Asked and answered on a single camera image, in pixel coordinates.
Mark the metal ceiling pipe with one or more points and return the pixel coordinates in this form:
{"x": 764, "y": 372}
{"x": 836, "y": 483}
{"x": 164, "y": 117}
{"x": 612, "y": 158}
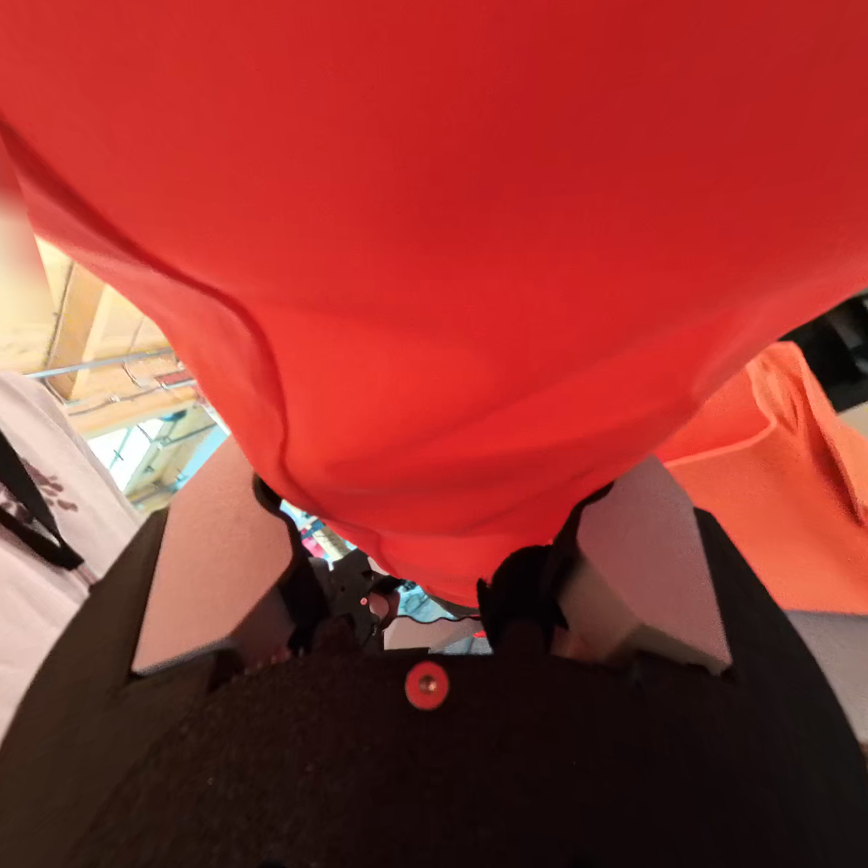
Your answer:
{"x": 102, "y": 365}

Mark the white printed shirt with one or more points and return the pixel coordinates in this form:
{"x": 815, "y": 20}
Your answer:
{"x": 41, "y": 610}

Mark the black furniture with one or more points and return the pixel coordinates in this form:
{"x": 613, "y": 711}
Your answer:
{"x": 837, "y": 339}

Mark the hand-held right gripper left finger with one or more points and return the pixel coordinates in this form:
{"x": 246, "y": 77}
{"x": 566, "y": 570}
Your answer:
{"x": 210, "y": 576}

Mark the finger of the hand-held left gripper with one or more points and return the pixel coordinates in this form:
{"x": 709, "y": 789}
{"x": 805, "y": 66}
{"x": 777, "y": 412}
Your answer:
{"x": 427, "y": 636}

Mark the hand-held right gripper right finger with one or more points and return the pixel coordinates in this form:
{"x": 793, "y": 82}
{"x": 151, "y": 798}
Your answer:
{"x": 644, "y": 569}

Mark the red cloth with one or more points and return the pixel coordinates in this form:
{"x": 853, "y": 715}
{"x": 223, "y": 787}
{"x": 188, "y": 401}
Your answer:
{"x": 434, "y": 237}

